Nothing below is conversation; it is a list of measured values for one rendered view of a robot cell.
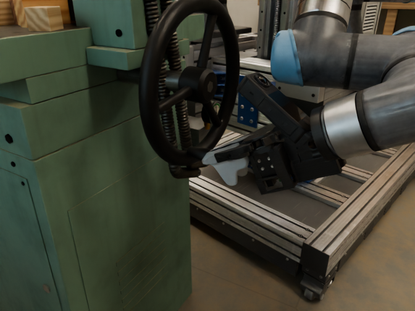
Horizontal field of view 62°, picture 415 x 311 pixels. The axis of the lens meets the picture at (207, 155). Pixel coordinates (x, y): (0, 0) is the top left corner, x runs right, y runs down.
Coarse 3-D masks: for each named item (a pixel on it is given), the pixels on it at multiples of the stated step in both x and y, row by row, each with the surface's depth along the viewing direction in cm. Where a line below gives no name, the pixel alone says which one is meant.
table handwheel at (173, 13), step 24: (192, 0) 51; (216, 0) 57; (168, 24) 48; (216, 24) 62; (120, 72) 66; (144, 72) 47; (168, 72) 61; (192, 72) 57; (144, 96) 48; (192, 96) 58; (144, 120) 50; (216, 120) 67; (168, 144) 54; (216, 144) 68
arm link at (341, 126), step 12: (348, 96) 41; (324, 108) 42; (336, 108) 41; (348, 108) 39; (324, 120) 41; (336, 120) 40; (348, 120) 39; (324, 132) 41; (336, 132) 40; (348, 132) 39; (360, 132) 39; (336, 144) 41; (348, 144) 40; (360, 144) 39; (348, 156) 42
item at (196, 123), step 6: (192, 120) 98; (198, 120) 98; (192, 126) 94; (198, 126) 94; (204, 126) 94; (210, 126) 97; (192, 132) 93; (198, 132) 92; (204, 132) 95; (192, 138) 94; (198, 138) 93; (192, 144) 95
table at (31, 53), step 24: (72, 24) 63; (192, 24) 84; (0, 48) 47; (24, 48) 50; (48, 48) 53; (72, 48) 57; (96, 48) 58; (120, 48) 58; (144, 48) 58; (0, 72) 48; (24, 72) 51; (48, 72) 54
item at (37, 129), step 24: (0, 96) 57; (72, 96) 59; (96, 96) 64; (120, 96) 69; (0, 120) 56; (24, 120) 53; (48, 120) 56; (72, 120) 60; (96, 120) 65; (120, 120) 71; (0, 144) 59; (24, 144) 55; (48, 144) 57
